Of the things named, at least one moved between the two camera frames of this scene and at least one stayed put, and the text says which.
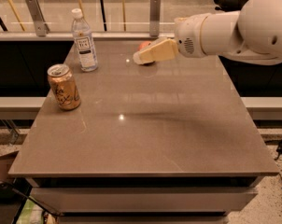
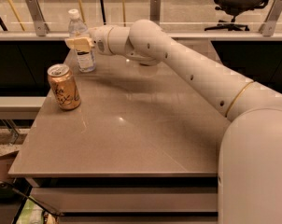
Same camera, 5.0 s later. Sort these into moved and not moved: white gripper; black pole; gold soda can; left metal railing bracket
Moved: white gripper
Not moved: left metal railing bracket; black pole; gold soda can
